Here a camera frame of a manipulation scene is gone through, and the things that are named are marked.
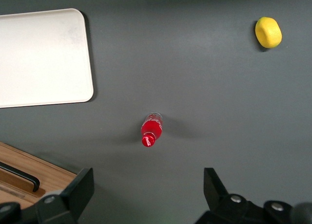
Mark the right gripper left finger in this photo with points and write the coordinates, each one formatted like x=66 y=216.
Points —
x=73 y=197

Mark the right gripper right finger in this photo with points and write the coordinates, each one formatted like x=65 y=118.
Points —
x=219 y=204

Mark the wooden drawer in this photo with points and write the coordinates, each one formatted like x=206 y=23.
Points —
x=22 y=200
x=48 y=176

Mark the wooden drawer cabinet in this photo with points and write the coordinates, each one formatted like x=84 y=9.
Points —
x=53 y=170

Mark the red cola bottle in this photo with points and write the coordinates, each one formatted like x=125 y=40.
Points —
x=151 y=130

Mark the beige plastic tray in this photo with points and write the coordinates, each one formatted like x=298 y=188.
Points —
x=41 y=58

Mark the yellow lemon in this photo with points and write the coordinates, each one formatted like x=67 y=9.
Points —
x=268 y=32

